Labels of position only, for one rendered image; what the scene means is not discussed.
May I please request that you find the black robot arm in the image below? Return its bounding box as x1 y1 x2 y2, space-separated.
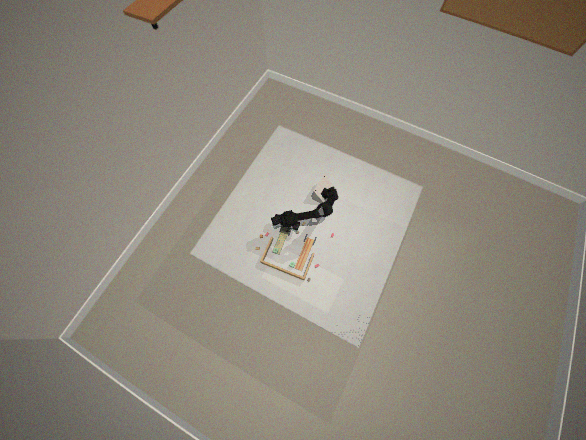
271 187 339 233

